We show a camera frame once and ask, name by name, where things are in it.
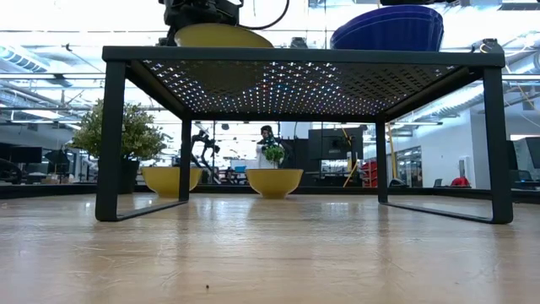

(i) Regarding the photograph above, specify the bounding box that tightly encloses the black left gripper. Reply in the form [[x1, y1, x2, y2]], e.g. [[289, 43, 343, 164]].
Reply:
[[158, 0, 240, 47]]

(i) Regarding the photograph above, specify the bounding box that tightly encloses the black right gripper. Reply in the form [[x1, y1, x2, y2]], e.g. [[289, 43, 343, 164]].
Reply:
[[379, 0, 457, 7]]

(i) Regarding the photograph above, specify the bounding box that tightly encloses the yellow bowl with patterned inside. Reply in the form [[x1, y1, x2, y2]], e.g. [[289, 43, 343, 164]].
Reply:
[[246, 168, 305, 200], [174, 22, 275, 49], [140, 166, 204, 199]]

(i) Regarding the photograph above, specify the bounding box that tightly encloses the green plant in black pot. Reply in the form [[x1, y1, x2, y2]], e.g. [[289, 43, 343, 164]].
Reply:
[[69, 99, 170, 195]]

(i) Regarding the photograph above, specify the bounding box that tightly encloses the black perforated metal rack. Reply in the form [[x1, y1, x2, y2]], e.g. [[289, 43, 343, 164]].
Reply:
[[94, 45, 514, 225]]

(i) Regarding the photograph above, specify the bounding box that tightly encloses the person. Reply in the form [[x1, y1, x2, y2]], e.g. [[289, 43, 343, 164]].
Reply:
[[254, 124, 289, 170]]

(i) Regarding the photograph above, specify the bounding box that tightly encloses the small green background plant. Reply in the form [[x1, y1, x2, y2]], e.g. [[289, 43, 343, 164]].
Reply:
[[262, 145, 286, 169]]

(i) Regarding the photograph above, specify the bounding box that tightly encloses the black background cabinet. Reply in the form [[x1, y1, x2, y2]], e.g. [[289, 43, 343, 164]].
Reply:
[[286, 126, 365, 187]]

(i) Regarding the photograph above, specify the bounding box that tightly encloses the red shelf unit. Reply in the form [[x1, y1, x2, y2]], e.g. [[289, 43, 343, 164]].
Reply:
[[361, 159, 380, 188]]

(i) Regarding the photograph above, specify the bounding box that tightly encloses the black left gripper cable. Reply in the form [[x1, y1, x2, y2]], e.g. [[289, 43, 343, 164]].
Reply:
[[235, 0, 291, 31]]

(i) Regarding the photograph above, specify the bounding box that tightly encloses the black aluminium table frame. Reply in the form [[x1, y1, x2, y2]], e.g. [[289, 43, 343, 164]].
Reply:
[[0, 182, 540, 205]]

